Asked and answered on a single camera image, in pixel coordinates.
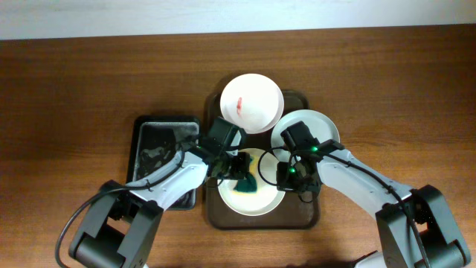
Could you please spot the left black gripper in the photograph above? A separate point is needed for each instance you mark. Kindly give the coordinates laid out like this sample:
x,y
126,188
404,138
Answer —
x,y
241,166

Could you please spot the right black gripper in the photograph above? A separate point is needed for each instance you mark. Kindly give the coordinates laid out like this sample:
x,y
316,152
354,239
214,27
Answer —
x,y
284,177

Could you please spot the pale green plate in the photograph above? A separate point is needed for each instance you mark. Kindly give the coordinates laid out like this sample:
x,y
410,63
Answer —
x,y
321,128

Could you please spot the green and yellow sponge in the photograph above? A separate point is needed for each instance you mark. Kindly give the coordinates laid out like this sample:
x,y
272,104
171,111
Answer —
x,y
248,185

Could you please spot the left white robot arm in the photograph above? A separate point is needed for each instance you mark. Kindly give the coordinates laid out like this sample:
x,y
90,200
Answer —
x,y
121,221

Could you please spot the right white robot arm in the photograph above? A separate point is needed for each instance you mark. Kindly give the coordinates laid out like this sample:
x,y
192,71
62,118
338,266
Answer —
x,y
416,226

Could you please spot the brown plastic serving tray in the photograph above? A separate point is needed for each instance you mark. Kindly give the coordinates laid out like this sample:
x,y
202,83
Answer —
x,y
291,213

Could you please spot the black soapy water tray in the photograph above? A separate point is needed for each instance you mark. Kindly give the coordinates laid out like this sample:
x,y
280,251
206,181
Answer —
x,y
153,154

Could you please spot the white plate with red stain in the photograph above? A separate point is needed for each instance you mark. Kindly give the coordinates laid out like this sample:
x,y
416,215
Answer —
x,y
253,102

